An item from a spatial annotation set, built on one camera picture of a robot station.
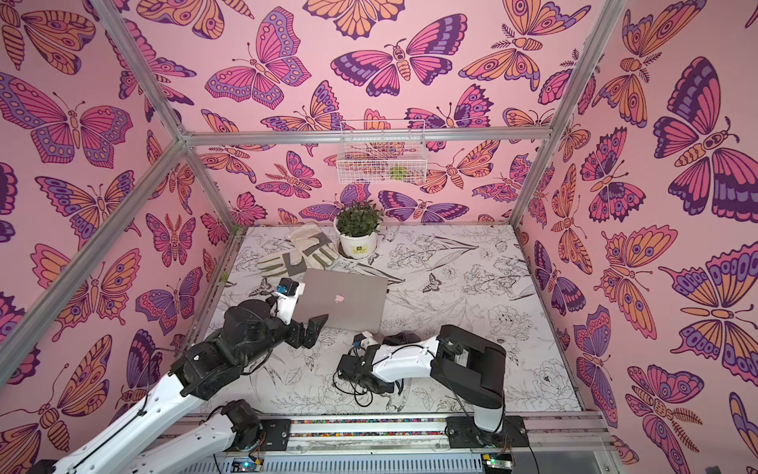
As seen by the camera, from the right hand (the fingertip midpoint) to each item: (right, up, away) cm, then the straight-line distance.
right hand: (404, 340), depth 86 cm
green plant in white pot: (-15, +34, +11) cm, 39 cm away
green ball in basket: (-1, +54, +21) cm, 58 cm away
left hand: (-22, +13, -15) cm, 30 cm away
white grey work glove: (-33, +29, +27) cm, 51 cm away
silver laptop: (-17, +9, +14) cm, 24 cm away
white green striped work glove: (-44, +21, +23) cm, 54 cm away
